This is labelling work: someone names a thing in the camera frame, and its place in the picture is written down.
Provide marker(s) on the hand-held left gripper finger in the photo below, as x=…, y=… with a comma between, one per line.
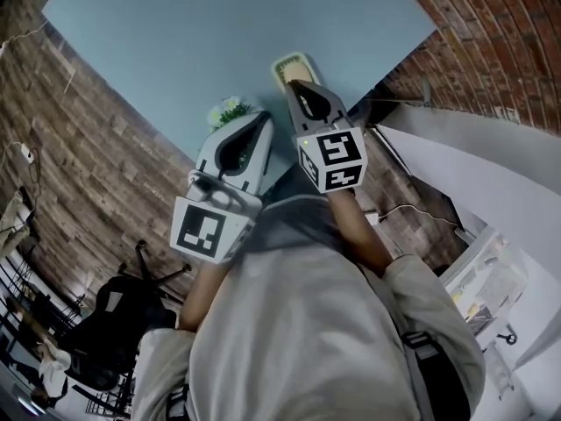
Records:
x=260, y=165
x=206, y=158

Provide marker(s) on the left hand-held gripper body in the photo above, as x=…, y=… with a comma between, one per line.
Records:
x=197, y=230

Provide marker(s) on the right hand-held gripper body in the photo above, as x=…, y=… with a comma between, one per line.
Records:
x=337, y=156

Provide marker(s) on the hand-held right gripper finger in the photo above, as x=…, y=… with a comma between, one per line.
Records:
x=296, y=112
x=335, y=105

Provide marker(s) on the light green soap dish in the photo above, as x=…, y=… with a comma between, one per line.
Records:
x=319, y=75

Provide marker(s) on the beige soap bar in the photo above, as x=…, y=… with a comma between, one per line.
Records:
x=300, y=72

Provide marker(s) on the person's right forearm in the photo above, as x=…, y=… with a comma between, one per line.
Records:
x=355, y=230

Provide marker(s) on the person's left forearm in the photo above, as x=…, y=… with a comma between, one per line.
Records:
x=201, y=296

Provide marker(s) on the potted white flower plant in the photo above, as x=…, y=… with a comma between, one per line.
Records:
x=228, y=110

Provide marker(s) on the white power adapter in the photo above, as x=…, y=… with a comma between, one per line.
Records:
x=371, y=218
x=27, y=152

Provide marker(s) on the light blue table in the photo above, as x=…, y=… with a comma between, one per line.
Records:
x=175, y=37

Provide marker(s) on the black office chair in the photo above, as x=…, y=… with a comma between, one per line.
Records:
x=109, y=323

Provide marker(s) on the person's grey sweatshirt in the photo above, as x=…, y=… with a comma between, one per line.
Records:
x=298, y=323

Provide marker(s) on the white shelf unit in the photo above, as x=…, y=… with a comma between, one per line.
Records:
x=464, y=274

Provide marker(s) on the white perforated tray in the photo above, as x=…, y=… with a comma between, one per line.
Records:
x=493, y=287

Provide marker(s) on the black marble slab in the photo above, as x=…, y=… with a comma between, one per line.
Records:
x=482, y=325

